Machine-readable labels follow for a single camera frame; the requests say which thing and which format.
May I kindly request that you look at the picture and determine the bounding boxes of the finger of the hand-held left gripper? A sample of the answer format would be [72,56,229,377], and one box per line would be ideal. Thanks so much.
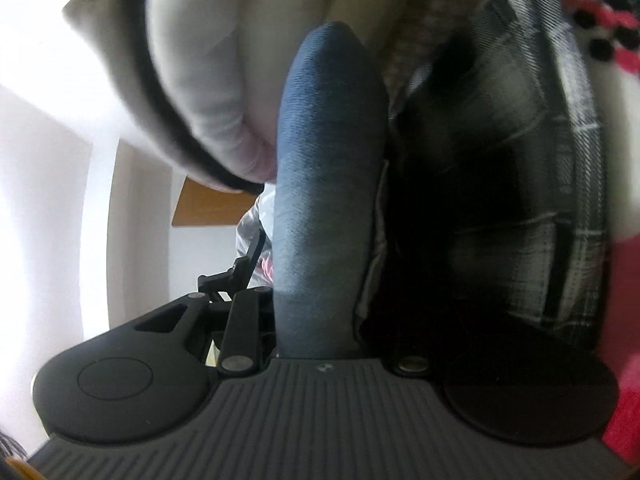
[197,230,267,295]

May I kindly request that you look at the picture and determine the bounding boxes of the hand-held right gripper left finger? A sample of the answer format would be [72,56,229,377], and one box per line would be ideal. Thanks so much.
[132,287,277,377]

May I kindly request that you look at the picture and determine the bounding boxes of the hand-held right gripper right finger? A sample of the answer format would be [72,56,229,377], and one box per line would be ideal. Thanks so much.
[390,347,436,378]

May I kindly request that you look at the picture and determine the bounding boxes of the blue denim jeans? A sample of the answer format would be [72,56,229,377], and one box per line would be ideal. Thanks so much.
[272,21,391,361]

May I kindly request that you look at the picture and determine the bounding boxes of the pink grey floral quilt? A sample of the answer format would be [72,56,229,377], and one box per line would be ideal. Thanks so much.
[235,192,279,287]

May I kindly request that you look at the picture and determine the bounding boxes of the brown wooden door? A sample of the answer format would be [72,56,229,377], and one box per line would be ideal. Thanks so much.
[171,175,265,229]

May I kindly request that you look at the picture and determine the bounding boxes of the black white plaid shirt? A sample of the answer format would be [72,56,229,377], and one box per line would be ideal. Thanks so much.
[354,0,612,357]

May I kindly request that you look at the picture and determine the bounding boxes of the white fleece garment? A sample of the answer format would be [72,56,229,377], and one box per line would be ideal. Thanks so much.
[62,0,383,196]

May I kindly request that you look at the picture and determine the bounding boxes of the pink floral bed sheet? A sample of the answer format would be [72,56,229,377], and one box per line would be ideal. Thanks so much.
[520,0,640,467]

